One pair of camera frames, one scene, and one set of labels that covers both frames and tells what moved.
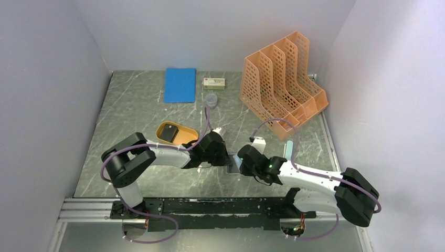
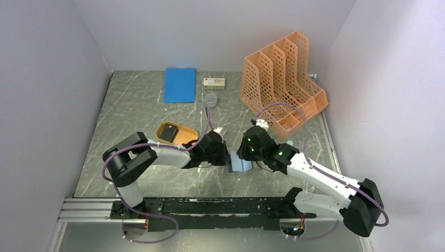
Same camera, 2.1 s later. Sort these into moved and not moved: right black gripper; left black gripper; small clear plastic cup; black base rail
Moved: right black gripper
Not moved: left black gripper; black base rail; small clear plastic cup
